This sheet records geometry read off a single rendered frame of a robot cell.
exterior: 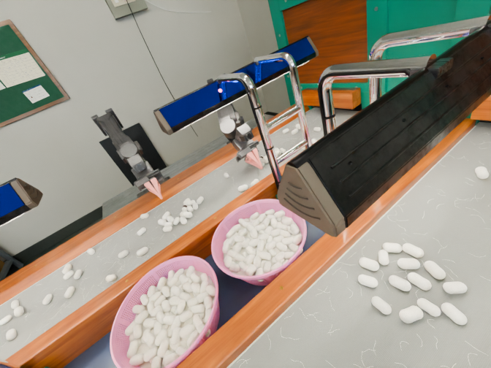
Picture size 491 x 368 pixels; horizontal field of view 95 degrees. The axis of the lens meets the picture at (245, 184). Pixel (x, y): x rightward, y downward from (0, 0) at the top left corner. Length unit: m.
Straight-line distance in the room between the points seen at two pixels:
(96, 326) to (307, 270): 0.58
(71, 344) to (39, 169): 2.33
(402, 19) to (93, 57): 2.48
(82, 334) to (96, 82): 2.36
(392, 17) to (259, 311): 0.96
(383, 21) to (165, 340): 1.11
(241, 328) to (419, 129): 0.44
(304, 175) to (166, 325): 0.53
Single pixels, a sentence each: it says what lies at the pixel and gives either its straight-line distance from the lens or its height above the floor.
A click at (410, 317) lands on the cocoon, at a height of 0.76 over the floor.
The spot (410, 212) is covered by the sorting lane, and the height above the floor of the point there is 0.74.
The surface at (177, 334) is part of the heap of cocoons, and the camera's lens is 0.61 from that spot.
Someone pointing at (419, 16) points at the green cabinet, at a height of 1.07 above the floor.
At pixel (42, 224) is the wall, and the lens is 3.24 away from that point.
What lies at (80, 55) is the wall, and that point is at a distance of 2.82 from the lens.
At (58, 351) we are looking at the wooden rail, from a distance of 0.85.
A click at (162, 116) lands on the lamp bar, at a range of 0.70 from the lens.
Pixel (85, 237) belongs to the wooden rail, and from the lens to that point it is 1.11.
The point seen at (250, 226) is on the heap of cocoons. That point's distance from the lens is 0.68.
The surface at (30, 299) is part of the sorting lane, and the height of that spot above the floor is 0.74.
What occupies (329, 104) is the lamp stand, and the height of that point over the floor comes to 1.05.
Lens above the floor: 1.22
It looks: 33 degrees down
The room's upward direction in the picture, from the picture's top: 22 degrees counter-clockwise
